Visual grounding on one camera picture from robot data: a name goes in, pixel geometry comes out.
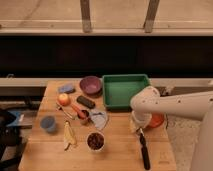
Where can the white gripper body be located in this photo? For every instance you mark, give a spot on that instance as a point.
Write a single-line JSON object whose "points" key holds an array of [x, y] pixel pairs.
{"points": [[141, 120]]}

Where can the blue black object at left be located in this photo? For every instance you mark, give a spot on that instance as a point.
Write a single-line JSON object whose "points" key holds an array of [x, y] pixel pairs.
{"points": [[9, 136]]}

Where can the grey cloth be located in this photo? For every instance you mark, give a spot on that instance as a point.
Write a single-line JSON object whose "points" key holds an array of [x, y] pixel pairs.
{"points": [[99, 118]]}

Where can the blue cup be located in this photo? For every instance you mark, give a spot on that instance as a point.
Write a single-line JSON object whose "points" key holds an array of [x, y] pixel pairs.
{"points": [[48, 124]]}

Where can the red handled measuring scoop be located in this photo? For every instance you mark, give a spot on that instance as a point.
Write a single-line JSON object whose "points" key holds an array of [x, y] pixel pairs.
{"points": [[84, 118]]}

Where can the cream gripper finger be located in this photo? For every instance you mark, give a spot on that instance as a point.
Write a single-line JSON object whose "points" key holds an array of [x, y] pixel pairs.
{"points": [[135, 128]]}

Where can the red yellow apple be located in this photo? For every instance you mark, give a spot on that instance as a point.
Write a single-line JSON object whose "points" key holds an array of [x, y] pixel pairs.
{"points": [[64, 99]]}

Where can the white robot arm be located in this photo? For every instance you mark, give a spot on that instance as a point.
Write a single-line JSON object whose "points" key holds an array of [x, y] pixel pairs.
{"points": [[197, 106]]}

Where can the black rectangular block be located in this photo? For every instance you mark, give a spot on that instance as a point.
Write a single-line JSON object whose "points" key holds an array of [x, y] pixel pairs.
{"points": [[85, 102]]}

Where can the purple bowl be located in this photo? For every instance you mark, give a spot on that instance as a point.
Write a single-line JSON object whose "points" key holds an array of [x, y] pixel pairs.
{"points": [[90, 85]]}

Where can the metal fork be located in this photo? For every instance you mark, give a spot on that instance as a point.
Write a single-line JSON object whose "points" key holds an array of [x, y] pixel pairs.
{"points": [[65, 112]]}

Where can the orange red bowl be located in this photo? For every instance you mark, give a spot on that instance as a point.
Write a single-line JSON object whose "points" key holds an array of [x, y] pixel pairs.
{"points": [[156, 120]]}

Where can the blue sponge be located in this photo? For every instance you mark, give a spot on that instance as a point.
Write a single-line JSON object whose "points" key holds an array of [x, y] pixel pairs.
{"points": [[67, 88]]}

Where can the green plastic tray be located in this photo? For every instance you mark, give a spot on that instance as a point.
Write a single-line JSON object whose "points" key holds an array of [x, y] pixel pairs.
{"points": [[119, 89]]}

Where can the white cup with beans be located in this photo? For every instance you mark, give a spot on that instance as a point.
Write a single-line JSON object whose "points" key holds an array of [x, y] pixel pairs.
{"points": [[95, 141]]}

